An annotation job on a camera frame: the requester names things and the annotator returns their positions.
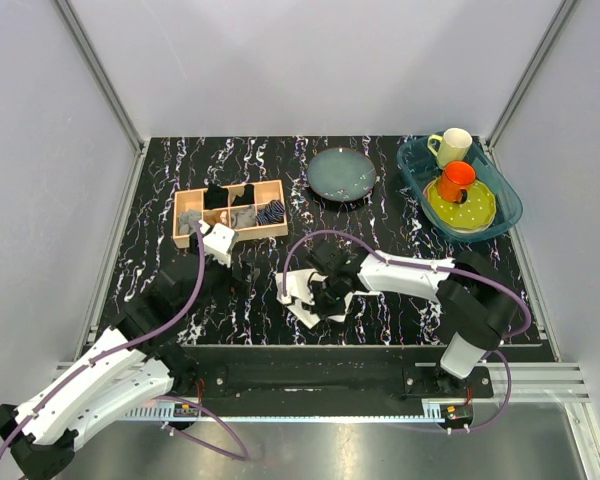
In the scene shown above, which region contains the grey rolled cloth left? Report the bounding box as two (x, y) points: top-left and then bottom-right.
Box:
(177, 209), (202, 235)

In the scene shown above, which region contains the connector box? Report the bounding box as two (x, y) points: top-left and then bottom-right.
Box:
(173, 398), (201, 419)
(441, 403), (474, 429)

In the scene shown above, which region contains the white underwear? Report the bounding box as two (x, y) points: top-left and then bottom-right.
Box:
(283, 270), (380, 329)

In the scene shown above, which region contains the blue-green ceramic plate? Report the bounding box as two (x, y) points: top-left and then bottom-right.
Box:
(307, 147), (376, 203)

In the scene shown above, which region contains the navy striped rolled cloth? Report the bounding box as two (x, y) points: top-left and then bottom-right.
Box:
(256, 199), (285, 226)

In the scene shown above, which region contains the yellow-green dotted plate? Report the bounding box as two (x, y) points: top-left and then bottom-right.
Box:
(423, 179), (497, 233)

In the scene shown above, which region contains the grey rolled cloth middle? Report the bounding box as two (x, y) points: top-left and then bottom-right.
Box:
(230, 205), (257, 230)

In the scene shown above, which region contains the front aluminium rail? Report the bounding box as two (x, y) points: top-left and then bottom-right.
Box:
(52, 361), (591, 404)

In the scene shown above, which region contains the wooden divided organizer box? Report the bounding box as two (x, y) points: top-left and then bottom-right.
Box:
(172, 180), (289, 249)

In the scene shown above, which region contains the aluminium frame post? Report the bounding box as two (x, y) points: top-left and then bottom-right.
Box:
(484, 0), (580, 151)
(51, 0), (144, 152)

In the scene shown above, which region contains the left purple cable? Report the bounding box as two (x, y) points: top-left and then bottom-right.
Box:
(0, 219), (254, 480)

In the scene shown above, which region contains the grey rolled cloth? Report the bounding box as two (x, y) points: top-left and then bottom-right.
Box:
(230, 205), (257, 230)
(177, 209), (202, 235)

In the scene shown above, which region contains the right connector box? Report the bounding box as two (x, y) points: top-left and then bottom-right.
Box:
(441, 403), (474, 429)

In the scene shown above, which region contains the orange mug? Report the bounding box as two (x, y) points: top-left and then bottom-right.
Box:
(437, 161), (477, 204)

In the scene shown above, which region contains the brown rolled cloth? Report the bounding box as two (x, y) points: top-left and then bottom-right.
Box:
(204, 209), (230, 227)

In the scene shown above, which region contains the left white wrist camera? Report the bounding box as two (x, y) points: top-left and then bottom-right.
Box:
(200, 221), (239, 267)

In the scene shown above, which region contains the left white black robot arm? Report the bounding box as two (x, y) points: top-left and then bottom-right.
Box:
(0, 256), (257, 479)

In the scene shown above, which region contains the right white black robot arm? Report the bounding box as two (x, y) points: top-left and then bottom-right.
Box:
(287, 241), (525, 397)

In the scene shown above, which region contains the teal transparent plastic bin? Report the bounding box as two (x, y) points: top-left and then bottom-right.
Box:
(396, 137), (523, 242)

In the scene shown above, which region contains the small black rolled cloth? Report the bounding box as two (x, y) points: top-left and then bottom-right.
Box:
(231, 184), (255, 207)

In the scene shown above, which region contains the left connector box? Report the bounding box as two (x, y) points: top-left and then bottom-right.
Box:
(173, 398), (201, 419)

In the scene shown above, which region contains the left aluminium frame post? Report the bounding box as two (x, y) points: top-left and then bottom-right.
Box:
(51, 0), (144, 152)

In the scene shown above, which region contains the right aluminium frame post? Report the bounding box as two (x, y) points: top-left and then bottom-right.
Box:
(484, 0), (580, 151)

